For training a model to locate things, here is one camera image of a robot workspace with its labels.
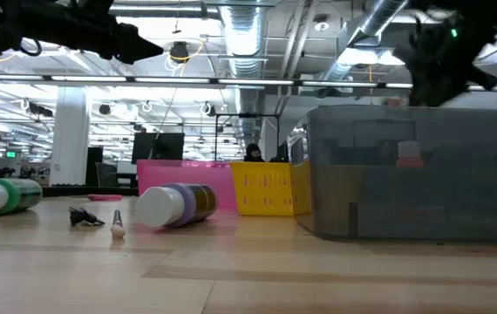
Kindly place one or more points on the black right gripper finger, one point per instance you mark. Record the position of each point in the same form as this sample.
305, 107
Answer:
433, 93

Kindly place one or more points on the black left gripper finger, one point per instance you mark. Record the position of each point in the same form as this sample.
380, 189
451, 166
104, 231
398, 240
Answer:
137, 45

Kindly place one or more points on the orange paint bottle white cap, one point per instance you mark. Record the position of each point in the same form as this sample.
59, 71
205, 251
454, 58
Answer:
410, 162

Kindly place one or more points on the grey translucent plastic bin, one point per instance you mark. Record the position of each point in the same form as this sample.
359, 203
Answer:
449, 196

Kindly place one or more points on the purple paint bottle white cap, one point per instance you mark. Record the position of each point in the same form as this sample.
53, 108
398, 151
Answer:
161, 206

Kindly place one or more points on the green paint bottle white cap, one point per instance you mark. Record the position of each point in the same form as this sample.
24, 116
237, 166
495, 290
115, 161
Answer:
22, 194

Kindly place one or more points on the small black clip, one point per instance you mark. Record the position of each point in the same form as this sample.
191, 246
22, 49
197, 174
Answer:
78, 216

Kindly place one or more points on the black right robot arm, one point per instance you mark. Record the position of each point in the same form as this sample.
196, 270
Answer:
484, 8

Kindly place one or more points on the black computer monitor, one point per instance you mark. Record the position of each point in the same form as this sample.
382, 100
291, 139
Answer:
170, 146

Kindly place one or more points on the white building pillar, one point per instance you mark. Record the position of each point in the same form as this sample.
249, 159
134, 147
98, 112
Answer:
70, 139

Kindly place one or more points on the long light bar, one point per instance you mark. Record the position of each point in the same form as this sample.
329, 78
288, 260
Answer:
248, 81

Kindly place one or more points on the dark cabinet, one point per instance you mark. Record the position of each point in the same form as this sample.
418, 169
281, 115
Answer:
93, 165

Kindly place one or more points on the grey office chair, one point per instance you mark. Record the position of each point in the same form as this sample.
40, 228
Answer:
105, 174

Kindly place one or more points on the pink plastic tray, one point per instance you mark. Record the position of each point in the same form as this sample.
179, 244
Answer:
179, 179

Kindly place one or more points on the green exit sign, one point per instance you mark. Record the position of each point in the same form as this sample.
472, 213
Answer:
11, 154

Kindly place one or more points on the pink elongated object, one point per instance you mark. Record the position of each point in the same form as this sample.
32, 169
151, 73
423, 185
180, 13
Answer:
104, 197

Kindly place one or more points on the person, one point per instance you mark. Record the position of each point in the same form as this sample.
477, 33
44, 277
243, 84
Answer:
253, 152

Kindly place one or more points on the yellow plastic basket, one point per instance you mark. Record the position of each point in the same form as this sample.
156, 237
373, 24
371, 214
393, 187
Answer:
261, 187

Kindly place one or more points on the silver round ventilation duct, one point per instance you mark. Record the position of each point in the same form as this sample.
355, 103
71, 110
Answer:
242, 35

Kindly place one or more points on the black metal stand frame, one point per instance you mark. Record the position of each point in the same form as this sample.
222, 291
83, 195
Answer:
248, 115

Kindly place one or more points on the black metal table frame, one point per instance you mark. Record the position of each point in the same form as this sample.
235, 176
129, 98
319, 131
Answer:
83, 191

